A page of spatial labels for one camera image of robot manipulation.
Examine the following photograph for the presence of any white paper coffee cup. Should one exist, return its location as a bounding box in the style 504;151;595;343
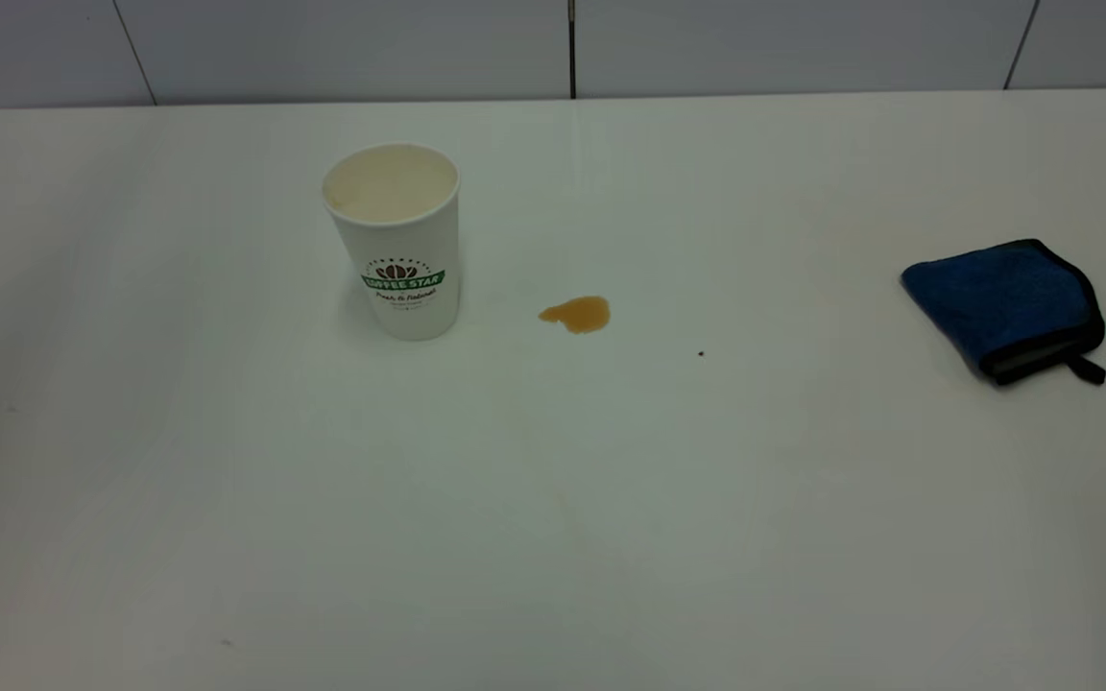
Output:
321;142;461;343

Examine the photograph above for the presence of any blue microfiber cloth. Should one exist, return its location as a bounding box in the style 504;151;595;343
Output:
900;239;1106;388

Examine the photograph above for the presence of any brown coffee spill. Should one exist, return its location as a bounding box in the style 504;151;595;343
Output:
539;296;612;337

